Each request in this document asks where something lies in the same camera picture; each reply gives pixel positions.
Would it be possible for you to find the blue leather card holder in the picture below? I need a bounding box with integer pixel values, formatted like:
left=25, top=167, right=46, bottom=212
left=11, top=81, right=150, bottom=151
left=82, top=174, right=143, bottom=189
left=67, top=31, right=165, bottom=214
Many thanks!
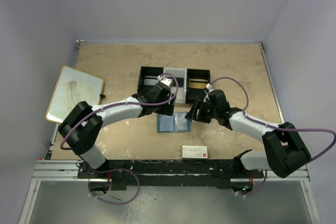
left=157, top=112, right=191, bottom=133

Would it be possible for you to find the black and white sorting tray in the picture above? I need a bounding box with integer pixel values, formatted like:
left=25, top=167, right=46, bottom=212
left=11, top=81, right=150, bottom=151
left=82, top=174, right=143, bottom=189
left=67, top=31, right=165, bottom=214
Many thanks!
left=137, top=66, right=211, bottom=104

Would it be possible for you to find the white card box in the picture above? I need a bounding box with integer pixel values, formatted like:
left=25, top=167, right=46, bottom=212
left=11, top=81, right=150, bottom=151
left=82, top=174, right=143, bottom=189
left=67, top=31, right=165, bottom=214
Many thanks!
left=182, top=145, right=208, bottom=159

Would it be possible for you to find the yellow framed whiteboard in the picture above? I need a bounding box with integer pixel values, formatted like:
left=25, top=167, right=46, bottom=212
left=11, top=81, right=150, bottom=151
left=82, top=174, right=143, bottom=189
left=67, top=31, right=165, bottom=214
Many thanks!
left=45, top=66, right=104, bottom=123

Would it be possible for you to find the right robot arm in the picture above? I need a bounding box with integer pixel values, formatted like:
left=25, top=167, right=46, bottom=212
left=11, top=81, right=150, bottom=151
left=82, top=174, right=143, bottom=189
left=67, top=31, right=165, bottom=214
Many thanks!
left=185, top=90, right=312, bottom=178

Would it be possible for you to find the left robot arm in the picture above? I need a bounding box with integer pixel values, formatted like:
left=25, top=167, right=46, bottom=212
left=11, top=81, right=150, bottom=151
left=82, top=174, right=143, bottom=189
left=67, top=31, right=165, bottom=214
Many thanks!
left=58, top=78, right=175, bottom=170

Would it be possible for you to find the white card in tray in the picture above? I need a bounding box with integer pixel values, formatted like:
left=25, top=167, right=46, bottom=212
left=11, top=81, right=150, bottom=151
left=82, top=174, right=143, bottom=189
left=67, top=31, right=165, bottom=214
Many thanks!
left=143, top=77, right=158, bottom=86

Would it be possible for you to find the gold card in tray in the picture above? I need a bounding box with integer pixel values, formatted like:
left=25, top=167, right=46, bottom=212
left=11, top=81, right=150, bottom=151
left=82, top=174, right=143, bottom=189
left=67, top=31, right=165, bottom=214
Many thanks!
left=189, top=79, right=208, bottom=89

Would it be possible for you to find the black card in tray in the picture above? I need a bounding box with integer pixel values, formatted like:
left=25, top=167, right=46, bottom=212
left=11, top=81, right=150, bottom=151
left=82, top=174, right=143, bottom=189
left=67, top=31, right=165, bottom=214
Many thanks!
left=176, top=78, right=184, bottom=87

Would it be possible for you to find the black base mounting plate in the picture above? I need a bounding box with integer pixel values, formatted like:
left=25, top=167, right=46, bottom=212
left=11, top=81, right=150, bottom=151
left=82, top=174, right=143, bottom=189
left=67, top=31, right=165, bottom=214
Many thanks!
left=77, top=159, right=264, bottom=190

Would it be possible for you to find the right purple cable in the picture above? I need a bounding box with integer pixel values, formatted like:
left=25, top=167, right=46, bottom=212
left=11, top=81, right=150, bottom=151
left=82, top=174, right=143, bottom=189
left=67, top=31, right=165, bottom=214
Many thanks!
left=206, top=77, right=336, bottom=198

